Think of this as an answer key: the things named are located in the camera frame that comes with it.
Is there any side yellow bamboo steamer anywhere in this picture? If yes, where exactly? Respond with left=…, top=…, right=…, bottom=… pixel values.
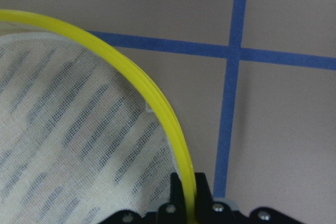
left=1, top=9, right=196, bottom=223

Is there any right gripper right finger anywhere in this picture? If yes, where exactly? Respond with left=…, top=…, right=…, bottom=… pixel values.
left=195, top=173, right=237, bottom=224

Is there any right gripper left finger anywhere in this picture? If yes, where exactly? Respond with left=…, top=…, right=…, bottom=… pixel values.
left=156, top=173, right=187, bottom=224

